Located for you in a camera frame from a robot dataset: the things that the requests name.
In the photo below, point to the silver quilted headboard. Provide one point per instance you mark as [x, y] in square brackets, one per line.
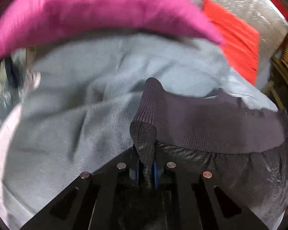
[268, 21]

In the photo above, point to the light blue bed sheet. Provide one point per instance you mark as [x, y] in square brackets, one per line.
[85, 94]

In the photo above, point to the magenta pillow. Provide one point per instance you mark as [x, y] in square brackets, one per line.
[28, 23]

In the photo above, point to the orange-red pillow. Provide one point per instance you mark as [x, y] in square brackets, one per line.
[241, 41]

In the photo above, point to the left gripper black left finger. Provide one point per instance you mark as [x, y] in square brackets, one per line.
[74, 207]

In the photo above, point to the dark grey puffer jacket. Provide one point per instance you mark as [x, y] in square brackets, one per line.
[247, 150]

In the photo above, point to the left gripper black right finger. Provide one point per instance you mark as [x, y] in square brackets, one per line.
[197, 201]

